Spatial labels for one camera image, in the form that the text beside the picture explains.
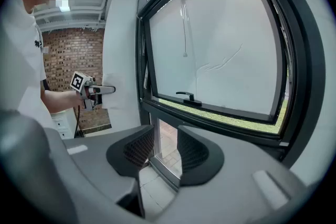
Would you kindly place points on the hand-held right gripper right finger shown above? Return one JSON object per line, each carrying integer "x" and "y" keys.
{"x": 200, "y": 157}

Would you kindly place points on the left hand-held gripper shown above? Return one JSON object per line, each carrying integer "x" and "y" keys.
{"x": 78, "y": 81}

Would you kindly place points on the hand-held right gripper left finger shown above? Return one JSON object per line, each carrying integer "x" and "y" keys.
{"x": 131, "y": 150}

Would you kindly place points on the black framed window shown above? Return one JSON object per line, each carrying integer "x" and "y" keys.
{"x": 302, "y": 34}

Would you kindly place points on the person's left forearm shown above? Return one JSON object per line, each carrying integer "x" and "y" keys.
{"x": 60, "y": 101}

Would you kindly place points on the frosted glass window sash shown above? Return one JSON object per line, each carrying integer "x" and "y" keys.
{"x": 223, "y": 47}

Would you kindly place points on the white drawer cabinet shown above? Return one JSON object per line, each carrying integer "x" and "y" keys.
{"x": 63, "y": 123}

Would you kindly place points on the person's white shirt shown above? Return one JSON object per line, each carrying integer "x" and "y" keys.
{"x": 23, "y": 60}

